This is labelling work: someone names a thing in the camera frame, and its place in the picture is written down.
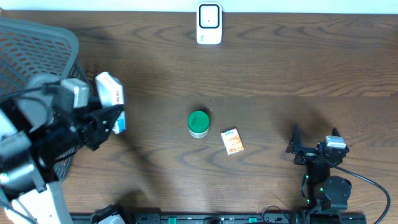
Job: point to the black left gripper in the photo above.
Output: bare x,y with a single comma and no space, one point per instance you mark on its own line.
96,127

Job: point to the white green medicine box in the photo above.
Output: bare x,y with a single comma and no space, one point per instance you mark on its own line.
110,92

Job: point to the orange juice carton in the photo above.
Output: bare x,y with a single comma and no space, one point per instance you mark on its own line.
232,141

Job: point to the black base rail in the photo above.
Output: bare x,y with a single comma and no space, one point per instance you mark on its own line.
272,217

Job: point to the white barcode scanner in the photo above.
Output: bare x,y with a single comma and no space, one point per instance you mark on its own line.
209,23

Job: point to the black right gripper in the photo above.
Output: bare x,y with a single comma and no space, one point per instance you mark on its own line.
306,155

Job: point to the grey plastic basket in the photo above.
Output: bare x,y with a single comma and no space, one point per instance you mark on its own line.
35,58

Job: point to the green lidded jar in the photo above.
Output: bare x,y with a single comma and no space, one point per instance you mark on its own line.
198,124

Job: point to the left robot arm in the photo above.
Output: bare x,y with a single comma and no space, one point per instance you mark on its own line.
30,188

